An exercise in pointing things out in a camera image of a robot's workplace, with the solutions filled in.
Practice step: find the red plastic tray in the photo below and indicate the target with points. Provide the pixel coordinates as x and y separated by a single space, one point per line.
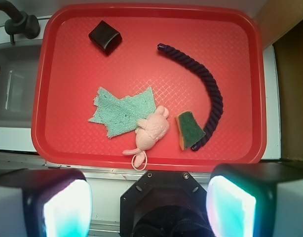
72 69

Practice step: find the grey sink basin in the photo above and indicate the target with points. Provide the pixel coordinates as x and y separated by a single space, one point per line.
18 76

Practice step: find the black rectangular block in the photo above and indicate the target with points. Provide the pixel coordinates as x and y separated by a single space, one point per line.
105 37

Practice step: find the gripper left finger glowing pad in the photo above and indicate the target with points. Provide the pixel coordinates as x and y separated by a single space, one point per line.
44 203

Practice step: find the pink plush bunny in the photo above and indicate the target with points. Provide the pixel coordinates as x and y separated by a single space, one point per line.
148 133

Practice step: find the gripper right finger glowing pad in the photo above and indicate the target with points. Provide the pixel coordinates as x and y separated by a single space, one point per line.
256 200

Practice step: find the teal cloth rag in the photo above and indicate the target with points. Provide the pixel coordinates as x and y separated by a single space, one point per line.
120 116

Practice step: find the green yellow sponge piece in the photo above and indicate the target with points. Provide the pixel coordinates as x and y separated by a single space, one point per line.
189 130

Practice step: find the dark faucet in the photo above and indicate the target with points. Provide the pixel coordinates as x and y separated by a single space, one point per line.
19 22

